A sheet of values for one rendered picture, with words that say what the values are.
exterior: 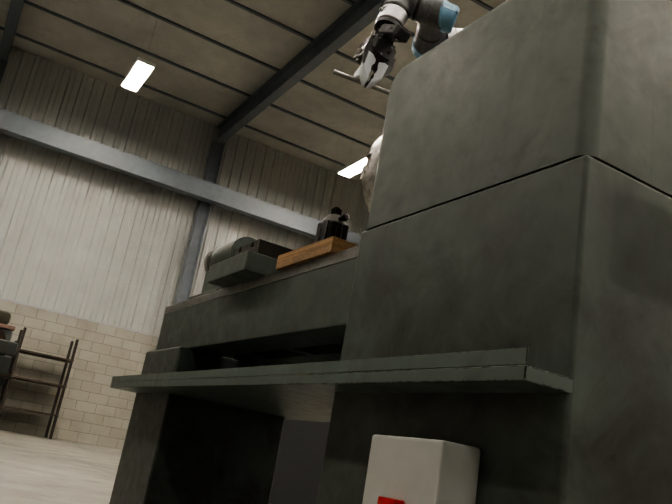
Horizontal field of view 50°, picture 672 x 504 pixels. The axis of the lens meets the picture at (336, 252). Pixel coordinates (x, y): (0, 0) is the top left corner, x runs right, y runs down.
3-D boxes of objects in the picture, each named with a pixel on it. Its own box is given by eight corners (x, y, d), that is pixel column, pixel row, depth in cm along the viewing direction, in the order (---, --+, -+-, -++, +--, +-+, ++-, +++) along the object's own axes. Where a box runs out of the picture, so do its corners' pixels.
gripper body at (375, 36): (373, 77, 187) (388, 43, 191) (392, 65, 179) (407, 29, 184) (350, 60, 184) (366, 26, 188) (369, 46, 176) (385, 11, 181)
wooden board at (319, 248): (446, 290, 188) (448, 276, 189) (330, 251, 171) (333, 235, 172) (381, 302, 213) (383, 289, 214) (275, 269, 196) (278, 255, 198)
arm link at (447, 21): (454, 24, 197) (416, 11, 197) (463, -1, 186) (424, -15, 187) (445, 48, 195) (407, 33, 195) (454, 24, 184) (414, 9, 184)
